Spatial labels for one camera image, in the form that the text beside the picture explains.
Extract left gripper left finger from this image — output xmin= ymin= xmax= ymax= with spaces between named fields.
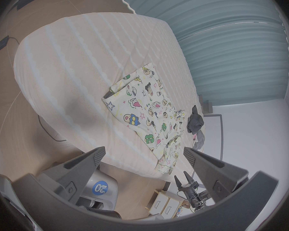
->
xmin=39 ymin=146 xmax=106 ymax=203

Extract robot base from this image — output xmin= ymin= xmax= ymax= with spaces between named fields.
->
xmin=40 ymin=162 xmax=122 ymax=219

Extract grey garment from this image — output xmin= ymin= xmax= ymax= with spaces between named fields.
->
xmin=193 ymin=130 xmax=206 ymax=151

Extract white printed pyjama top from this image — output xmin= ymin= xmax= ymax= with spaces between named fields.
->
xmin=102 ymin=63 xmax=187 ymax=175

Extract black garment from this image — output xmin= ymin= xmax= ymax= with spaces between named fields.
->
xmin=187 ymin=105 xmax=205 ymax=133

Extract white cabinet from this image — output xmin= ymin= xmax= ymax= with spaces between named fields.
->
xmin=146 ymin=190 xmax=183 ymax=219

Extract bed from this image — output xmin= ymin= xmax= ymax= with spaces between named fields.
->
xmin=13 ymin=12 xmax=224 ymax=179

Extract black power adapter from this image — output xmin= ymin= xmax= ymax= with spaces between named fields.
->
xmin=0 ymin=35 xmax=10 ymax=55

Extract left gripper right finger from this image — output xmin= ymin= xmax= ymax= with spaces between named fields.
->
xmin=183 ymin=146 xmax=249 ymax=205

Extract grey bedside table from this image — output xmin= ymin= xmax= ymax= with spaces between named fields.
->
xmin=198 ymin=95 xmax=213 ymax=115

